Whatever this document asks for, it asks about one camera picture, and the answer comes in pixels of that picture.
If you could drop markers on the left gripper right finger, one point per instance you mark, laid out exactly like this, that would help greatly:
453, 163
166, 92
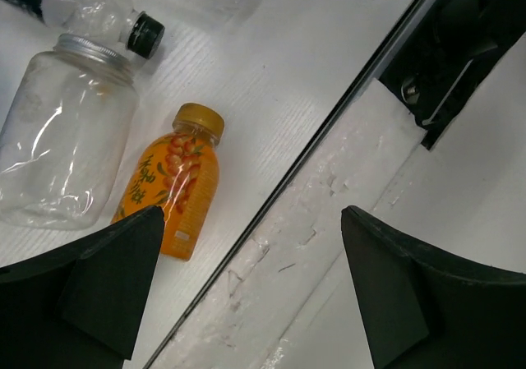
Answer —
423, 307

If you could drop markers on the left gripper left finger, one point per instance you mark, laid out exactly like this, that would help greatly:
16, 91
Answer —
81, 305

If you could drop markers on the orange juice bottle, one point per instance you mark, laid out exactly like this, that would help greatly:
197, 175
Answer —
178, 172

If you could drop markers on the clear bottle with black label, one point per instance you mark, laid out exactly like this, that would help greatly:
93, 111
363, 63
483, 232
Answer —
106, 21

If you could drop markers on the clear jar with metal lid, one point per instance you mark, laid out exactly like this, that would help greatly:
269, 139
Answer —
65, 134

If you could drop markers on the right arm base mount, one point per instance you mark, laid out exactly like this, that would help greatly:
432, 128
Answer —
448, 55

